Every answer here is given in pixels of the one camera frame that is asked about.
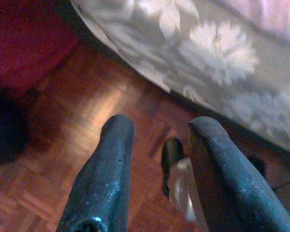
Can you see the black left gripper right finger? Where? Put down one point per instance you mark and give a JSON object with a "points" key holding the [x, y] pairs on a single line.
{"points": [[232, 188]]}

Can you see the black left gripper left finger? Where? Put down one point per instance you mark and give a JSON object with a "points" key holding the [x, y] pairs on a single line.
{"points": [[101, 183]]}

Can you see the black round waste bin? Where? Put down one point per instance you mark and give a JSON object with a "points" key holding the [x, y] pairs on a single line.
{"points": [[4, 130]]}

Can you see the grey floral bedsheet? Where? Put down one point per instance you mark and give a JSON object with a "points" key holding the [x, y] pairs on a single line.
{"points": [[207, 48]]}

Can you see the large red cushion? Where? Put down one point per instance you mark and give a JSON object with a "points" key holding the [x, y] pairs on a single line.
{"points": [[26, 43]]}

